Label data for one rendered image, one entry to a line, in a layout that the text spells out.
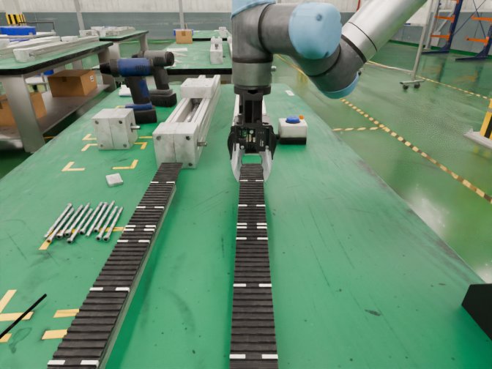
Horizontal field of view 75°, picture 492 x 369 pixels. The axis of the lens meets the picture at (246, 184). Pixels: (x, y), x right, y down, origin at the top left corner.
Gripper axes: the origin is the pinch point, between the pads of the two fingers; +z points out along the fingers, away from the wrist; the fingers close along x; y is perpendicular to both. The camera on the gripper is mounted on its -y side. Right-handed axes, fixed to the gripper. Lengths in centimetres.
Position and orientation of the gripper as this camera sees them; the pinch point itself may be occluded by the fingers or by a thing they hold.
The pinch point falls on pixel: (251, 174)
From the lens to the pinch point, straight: 72.2
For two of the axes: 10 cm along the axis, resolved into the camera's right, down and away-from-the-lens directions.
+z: 0.0, 8.8, 4.7
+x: 10.0, 0.0, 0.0
